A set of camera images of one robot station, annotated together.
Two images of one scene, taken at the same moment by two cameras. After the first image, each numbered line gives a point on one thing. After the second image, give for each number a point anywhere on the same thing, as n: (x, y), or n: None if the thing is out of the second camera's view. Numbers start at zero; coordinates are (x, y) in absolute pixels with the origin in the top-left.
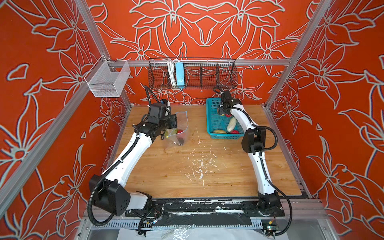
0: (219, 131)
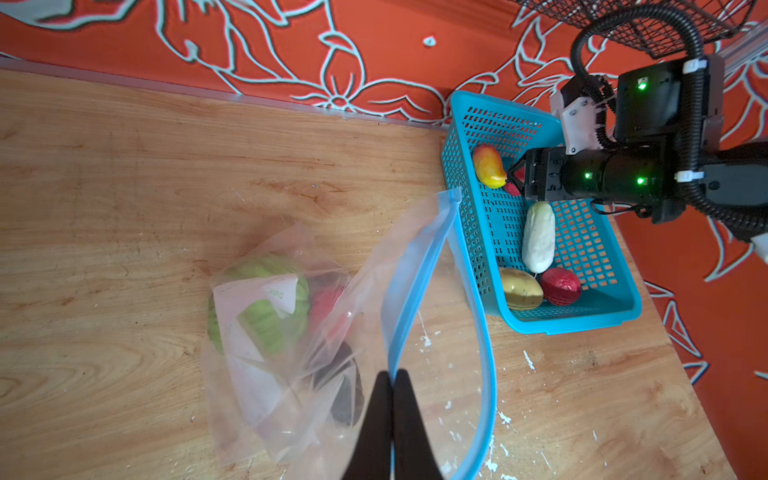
0: (522, 290)
